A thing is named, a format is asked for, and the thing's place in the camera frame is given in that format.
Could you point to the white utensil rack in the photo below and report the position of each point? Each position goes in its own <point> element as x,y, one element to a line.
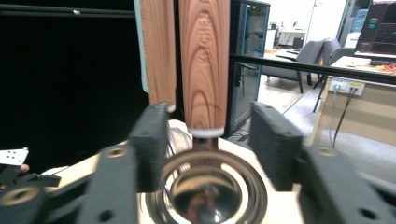
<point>239,154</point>

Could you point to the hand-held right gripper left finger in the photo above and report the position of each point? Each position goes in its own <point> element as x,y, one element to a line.
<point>149,146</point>

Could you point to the black horizontal frame bar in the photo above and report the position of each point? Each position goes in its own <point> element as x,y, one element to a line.
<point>311,67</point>

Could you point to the wall power outlet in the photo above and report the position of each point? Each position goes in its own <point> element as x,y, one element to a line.
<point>347,86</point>

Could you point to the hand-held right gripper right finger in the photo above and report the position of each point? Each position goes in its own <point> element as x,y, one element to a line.
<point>274,146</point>

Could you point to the grey armchair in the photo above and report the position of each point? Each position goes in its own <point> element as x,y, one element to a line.
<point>306,56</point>
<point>337,54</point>

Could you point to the black cabinet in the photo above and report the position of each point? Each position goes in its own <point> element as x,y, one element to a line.
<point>249,62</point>

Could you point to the black frame bar with bolt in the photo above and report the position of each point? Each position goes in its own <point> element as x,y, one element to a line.
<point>62,11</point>

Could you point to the black curtain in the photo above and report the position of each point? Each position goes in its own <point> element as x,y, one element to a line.
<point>68,87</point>

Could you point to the computer monitor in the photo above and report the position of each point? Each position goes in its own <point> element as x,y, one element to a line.
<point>378,28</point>

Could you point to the wooden desk panel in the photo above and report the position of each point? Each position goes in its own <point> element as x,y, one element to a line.
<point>361,115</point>

